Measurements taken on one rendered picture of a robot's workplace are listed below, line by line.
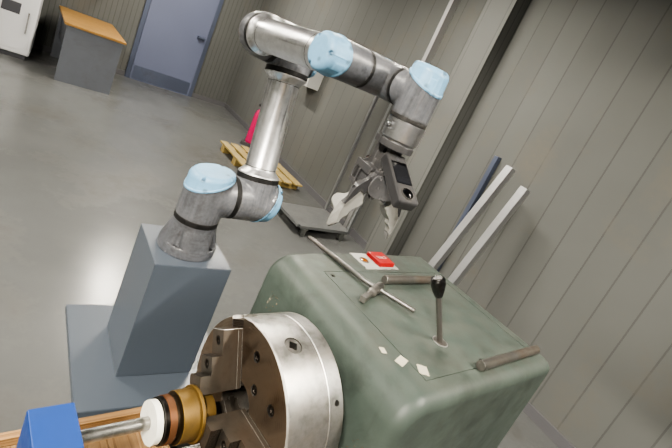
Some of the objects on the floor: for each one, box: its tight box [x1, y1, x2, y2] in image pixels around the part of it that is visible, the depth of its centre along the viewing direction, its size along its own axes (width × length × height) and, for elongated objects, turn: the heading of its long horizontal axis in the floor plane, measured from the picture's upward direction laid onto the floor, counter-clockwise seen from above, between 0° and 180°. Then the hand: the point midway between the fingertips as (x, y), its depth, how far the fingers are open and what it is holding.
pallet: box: [220, 140, 302, 190], centre depth 591 cm, size 112×77×10 cm
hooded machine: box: [0, 0, 48, 60], centre depth 592 cm, size 75×61×134 cm
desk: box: [50, 5, 127, 95], centre depth 638 cm, size 71×138×74 cm, turn 160°
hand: (359, 234), depth 93 cm, fingers open, 14 cm apart
